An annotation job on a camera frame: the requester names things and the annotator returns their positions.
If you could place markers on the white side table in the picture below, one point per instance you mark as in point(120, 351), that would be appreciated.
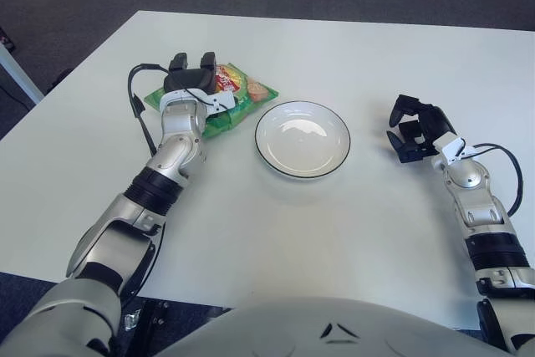
point(18, 77)

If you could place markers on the black bolted base frame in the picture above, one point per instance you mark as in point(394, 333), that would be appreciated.
point(179, 319)

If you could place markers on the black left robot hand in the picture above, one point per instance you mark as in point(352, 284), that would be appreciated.
point(188, 81)

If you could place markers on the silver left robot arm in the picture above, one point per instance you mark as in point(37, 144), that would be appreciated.
point(175, 152)

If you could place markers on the black caster wheel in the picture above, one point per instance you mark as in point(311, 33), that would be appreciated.
point(6, 39)

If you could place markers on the grey robot torso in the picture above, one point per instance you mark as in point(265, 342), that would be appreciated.
point(334, 327)

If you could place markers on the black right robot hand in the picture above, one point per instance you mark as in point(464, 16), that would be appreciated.
point(436, 123)

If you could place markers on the shiny foil wrapper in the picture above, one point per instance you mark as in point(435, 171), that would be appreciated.
point(131, 320)

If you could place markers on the green snack bag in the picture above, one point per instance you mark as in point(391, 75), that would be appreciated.
point(251, 93)

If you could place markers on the white plate with black rim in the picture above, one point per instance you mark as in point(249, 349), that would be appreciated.
point(302, 139)

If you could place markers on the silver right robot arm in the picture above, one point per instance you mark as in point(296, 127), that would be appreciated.
point(480, 202)

